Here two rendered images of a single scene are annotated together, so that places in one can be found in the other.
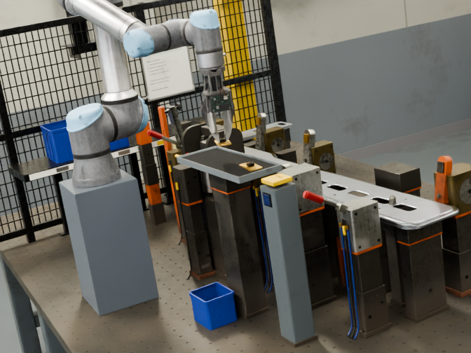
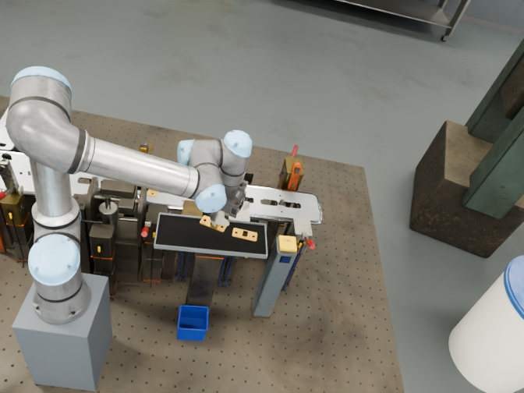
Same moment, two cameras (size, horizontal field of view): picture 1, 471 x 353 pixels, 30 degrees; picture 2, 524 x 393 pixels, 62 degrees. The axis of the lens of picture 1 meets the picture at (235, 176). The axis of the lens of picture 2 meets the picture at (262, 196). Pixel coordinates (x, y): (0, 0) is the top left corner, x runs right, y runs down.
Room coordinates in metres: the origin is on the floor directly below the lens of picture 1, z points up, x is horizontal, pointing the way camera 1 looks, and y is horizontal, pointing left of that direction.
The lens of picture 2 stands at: (2.05, 0.89, 2.31)
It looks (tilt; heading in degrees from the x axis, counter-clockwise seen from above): 44 degrees down; 283
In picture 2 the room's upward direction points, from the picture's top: 17 degrees clockwise
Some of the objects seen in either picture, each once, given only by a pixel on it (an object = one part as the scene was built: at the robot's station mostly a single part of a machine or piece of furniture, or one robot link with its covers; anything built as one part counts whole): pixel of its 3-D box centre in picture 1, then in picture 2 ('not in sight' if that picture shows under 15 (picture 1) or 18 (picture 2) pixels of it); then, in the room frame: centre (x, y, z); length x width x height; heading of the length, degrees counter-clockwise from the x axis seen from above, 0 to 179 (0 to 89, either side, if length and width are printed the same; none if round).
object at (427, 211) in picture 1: (292, 174); (158, 189); (2.73, -0.19, 1.00); 1.38 x 0.22 x 0.02; 28
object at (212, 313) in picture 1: (213, 305); (192, 323); (2.35, 0.12, 0.75); 0.11 x 0.10 x 0.09; 28
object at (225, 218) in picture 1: (238, 239); (204, 274); (2.38, 0.02, 0.92); 0.10 x 0.08 x 0.45; 28
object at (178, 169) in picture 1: (189, 223); (103, 267); (2.72, 0.17, 0.89); 0.09 x 0.08 x 0.38; 118
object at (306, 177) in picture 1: (303, 239); (230, 246); (2.37, -0.17, 0.90); 0.13 x 0.08 x 0.41; 118
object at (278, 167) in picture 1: (226, 163); (212, 235); (2.38, 0.02, 1.16); 0.37 x 0.14 x 0.02; 28
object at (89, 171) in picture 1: (94, 164); (61, 291); (2.64, 0.43, 1.15); 0.15 x 0.15 x 0.10
